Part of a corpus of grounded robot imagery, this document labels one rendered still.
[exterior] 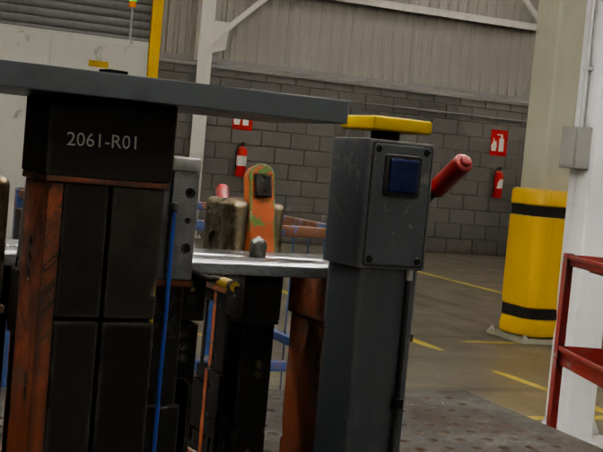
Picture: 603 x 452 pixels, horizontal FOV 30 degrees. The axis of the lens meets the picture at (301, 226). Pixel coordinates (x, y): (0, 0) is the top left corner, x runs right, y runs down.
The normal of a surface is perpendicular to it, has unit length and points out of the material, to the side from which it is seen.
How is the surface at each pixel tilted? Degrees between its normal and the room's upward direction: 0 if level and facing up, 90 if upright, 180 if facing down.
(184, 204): 90
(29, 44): 90
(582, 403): 90
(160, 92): 90
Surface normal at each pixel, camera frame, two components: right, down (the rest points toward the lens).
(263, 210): 0.45, -0.12
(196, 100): 0.44, 0.09
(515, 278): -0.91, -0.06
